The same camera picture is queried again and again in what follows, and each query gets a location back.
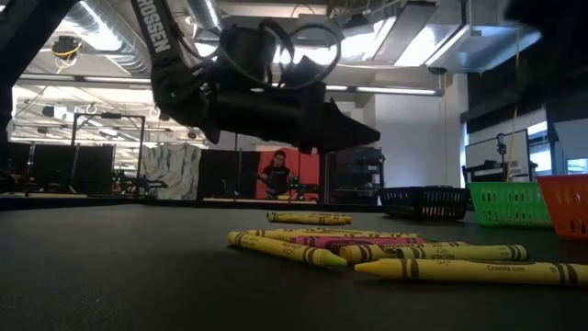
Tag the orange plastic basket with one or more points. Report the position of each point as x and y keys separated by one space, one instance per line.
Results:
x=567 y=207

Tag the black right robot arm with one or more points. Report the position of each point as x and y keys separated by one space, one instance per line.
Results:
x=560 y=41

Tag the shiny round duct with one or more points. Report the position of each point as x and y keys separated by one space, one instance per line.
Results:
x=204 y=14

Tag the black camera gantry frame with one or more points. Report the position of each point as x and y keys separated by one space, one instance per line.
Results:
x=237 y=174
x=110 y=116

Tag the white patterned sheet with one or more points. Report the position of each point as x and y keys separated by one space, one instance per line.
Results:
x=170 y=170

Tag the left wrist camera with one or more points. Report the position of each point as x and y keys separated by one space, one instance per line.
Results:
x=248 y=55

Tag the red cloth backdrop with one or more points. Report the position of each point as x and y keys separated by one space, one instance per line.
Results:
x=308 y=174

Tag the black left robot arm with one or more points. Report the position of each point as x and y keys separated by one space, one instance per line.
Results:
x=158 y=37

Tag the person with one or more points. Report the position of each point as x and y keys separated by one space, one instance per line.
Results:
x=278 y=179

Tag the black partition panel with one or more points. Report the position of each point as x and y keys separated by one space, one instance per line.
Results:
x=225 y=174
x=55 y=167

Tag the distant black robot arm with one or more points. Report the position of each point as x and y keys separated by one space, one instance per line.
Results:
x=138 y=181

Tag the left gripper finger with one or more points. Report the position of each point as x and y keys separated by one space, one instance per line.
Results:
x=344 y=131

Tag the green plastic basket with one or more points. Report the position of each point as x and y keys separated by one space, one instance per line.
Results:
x=505 y=207

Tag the yellow crayon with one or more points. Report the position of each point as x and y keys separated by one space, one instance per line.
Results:
x=308 y=220
x=353 y=233
x=369 y=254
x=459 y=271
x=271 y=234
x=464 y=253
x=317 y=214

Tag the small black robot arm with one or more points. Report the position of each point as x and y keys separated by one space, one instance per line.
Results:
x=296 y=186

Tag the white display board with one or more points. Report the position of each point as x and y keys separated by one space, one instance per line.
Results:
x=482 y=156

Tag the long ceiling light strip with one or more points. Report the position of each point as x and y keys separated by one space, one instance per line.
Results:
x=395 y=90

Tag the black equipment rack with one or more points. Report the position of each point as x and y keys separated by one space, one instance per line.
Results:
x=358 y=174

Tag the black plastic basket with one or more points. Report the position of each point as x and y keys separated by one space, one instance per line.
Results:
x=422 y=204

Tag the silver spiral duct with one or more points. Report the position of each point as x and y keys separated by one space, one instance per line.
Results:
x=105 y=27

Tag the black aluminium table frame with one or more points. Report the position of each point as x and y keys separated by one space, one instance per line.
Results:
x=184 y=205

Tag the green-yellow crayon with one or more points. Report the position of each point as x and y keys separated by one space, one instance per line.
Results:
x=285 y=248

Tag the grey ceiling box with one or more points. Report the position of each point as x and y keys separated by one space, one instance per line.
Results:
x=317 y=18

